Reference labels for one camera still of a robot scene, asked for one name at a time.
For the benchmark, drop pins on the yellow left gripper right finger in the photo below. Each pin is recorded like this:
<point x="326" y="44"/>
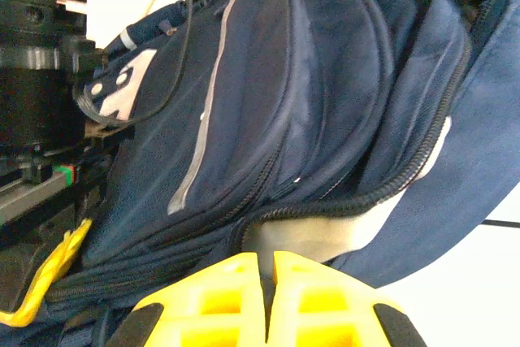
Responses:
<point x="325" y="302"/>

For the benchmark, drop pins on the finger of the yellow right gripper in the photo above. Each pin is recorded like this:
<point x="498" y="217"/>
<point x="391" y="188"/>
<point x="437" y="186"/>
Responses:
<point x="53" y="270"/>

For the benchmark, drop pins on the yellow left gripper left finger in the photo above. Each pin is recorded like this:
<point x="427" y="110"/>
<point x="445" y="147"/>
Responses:
<point x="211" y="302"/>

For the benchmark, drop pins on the navy blue backpack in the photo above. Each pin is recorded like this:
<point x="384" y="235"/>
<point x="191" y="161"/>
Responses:
<point x="325" y="79"/>

